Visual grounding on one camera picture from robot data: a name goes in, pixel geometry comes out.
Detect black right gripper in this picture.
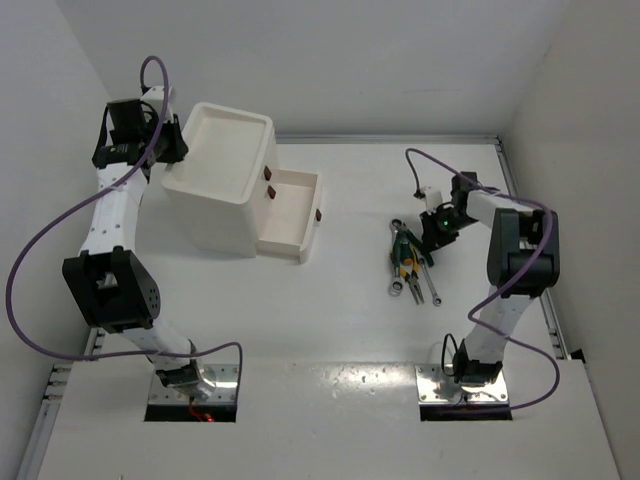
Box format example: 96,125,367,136
419,206,477,254

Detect white bottom drawer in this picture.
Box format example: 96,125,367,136
257,169,323,264

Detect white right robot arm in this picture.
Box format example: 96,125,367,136
414,172,560,387

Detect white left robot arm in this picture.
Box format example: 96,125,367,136
62,86,216,401

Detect green yellow long-nose pliers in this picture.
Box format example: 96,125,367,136
400,247,424,305

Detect silver ratchet wrench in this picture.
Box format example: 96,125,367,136
389,219,404,296

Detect silver combination wrench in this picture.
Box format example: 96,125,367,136
419,258,442,307

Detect white drawer cabinet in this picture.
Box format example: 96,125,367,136
141,102,278,258

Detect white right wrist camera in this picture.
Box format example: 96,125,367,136
414,186,443,213

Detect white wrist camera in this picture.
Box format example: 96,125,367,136
414,186,443,213
140,85,175,122

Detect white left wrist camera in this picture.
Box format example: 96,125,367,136
140,85,175,122

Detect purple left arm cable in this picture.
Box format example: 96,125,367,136
5,55,243,396

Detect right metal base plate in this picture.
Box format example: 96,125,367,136
415,364,509,407

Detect metal base plate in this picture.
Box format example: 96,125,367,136
147,364,238,406
415,364,509,407

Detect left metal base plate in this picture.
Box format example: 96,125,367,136
147,364,238,406

